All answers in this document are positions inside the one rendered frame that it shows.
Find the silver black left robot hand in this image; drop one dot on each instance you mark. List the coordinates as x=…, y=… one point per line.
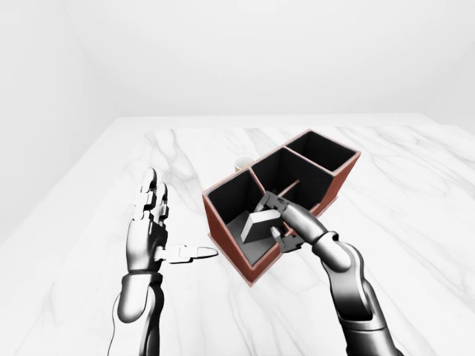
x=139, y=241

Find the white mug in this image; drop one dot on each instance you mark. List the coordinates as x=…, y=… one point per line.
x=243, y=163

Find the red-brown desk caddy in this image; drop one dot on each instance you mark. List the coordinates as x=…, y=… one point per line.
x=326, y=174

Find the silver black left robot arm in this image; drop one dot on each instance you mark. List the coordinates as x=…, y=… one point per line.
x=139, y=300

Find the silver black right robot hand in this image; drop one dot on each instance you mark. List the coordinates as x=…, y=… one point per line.
x=300, y=220

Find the grey book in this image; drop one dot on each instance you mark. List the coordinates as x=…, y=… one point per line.
x=259, y=222

